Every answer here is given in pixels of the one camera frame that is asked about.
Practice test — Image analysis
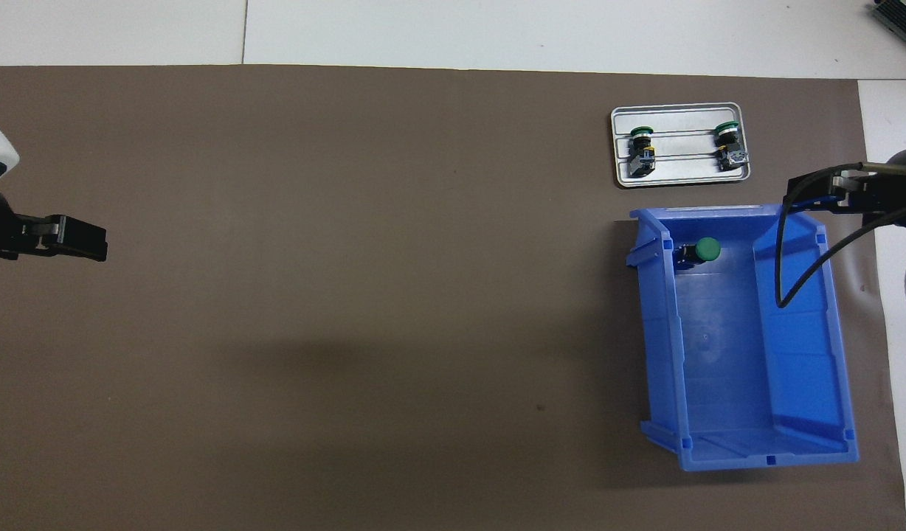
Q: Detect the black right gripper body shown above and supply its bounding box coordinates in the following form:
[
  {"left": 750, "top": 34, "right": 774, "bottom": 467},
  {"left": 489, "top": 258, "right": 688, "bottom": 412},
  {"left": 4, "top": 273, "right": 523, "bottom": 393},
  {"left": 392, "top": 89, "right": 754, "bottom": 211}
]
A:
[{"left": 833, "top": 144, "right": 906, "bottom": 229}]

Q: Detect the green push button switch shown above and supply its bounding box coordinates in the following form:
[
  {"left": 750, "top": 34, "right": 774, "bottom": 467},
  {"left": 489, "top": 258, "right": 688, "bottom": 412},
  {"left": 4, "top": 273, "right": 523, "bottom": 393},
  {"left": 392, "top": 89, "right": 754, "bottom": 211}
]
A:
[
  {"left": 629, "top": 126, "right": 658, "bottom": 178},
  {"left": 713, "top": 120, "right": 750, "bottom": 171},
  {"left": 678, "top": 237, "right": 722, "bottom": 269}
]

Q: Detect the grey metal tray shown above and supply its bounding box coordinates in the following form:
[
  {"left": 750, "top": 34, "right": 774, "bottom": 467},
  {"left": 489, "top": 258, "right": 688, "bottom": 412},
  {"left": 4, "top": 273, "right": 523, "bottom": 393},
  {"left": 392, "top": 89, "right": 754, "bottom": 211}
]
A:
[{"left": 610, "top": 102, "right": 752, "bottom": 188}]

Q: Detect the grey ribbed device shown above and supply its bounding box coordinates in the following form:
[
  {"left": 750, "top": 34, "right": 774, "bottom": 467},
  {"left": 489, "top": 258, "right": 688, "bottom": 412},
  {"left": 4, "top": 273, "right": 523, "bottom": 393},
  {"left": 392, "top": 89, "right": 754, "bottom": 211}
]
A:
[{"left": 870, "top": 0, "right": 906, "bottom": 39}]

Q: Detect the blue plastic storage bin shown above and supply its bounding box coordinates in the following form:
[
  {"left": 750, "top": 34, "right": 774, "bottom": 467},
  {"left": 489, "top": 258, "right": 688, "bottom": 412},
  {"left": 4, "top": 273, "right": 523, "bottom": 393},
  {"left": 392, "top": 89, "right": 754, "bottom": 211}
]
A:
[{"left": 625, "top": 204, "right": 861, "bottom": 473}]

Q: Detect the brown table mat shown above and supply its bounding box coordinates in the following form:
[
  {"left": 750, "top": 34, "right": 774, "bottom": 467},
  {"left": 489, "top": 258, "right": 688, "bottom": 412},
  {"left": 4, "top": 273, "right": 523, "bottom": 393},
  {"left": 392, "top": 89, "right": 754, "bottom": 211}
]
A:
[{"left": 0, "top": 64, "right": 906, "bottom": 531}]

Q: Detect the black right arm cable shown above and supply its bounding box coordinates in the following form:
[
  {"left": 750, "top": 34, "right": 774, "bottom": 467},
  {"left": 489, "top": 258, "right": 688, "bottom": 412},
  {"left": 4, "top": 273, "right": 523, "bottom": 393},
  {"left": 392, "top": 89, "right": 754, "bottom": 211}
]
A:
[{"left": 775, "top": 162, "right": 906, "bottom": 309}]

